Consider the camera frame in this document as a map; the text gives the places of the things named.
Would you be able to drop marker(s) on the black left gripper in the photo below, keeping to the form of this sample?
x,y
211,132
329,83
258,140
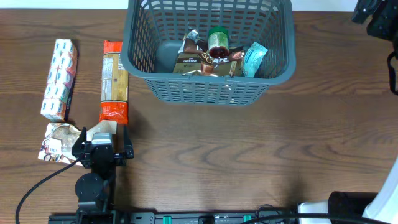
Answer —
x,y
117,157

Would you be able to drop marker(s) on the red spaghetti packet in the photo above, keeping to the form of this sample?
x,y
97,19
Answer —
x,y
114,85

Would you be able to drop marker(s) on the snack bag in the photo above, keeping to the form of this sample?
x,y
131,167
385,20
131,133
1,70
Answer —
x,y
60,137

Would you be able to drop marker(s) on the tissue pack multipack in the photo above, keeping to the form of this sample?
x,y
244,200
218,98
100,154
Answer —
x,y
60,81

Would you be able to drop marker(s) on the teal wipes packet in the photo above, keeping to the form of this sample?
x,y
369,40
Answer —
x,y
253,59

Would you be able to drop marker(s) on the gold coffee bag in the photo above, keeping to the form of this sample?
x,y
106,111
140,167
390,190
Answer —
x,y
193,59

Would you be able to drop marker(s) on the green lid jar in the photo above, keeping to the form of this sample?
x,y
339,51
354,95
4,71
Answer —
x,y
218,42

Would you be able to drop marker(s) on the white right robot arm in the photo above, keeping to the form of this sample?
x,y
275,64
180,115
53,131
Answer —
x,y
352,207

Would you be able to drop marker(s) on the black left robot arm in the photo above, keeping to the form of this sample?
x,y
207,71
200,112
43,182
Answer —
x,y
96,190

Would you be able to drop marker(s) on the grey plastic basket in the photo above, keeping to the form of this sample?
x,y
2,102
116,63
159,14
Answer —
x,y
154,31

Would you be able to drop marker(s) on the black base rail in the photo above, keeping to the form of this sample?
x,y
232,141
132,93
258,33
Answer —
x,y
162,218

